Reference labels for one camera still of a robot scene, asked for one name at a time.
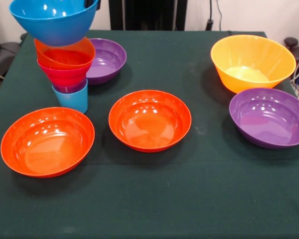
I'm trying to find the blue plastic bowl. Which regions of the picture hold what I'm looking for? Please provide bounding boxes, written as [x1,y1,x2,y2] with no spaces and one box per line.
[9,0,100,47]

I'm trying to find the purple plastic bowl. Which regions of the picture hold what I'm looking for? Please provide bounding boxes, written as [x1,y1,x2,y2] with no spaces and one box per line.
[229,87,299,150]
[86,38,127,86]

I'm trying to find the small deep orange bowl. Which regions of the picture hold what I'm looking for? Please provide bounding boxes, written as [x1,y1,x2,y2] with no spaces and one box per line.
[34,36,96,71]

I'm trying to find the pink plastic bowl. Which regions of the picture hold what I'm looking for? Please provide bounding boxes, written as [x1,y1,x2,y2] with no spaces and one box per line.
[36,59,93,87]

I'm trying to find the purple plastic cup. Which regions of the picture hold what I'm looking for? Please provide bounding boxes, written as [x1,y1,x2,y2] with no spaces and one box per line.
[52,78,88,94]

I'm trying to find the blue plastic cup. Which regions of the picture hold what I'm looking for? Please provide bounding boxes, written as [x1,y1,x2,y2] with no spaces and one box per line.
[51,80,89,115]

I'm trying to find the wide red-orange bowl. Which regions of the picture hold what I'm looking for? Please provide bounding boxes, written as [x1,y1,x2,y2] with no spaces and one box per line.
[0,107,95,179]
[108,89,192,153]

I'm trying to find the large yellow-orange bowl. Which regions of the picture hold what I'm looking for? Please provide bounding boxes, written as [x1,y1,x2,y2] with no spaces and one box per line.
[210,34,297,94]

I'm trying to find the dark green tablecloth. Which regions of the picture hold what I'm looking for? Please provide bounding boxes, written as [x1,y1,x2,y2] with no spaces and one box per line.
[0,29,299,239]

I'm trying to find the black cable with plug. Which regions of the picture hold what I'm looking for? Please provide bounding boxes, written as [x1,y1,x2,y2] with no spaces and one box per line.
[205,0,214,31]

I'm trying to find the thin black cable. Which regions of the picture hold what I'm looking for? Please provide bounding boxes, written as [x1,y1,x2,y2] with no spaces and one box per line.
[215,0,223,32]

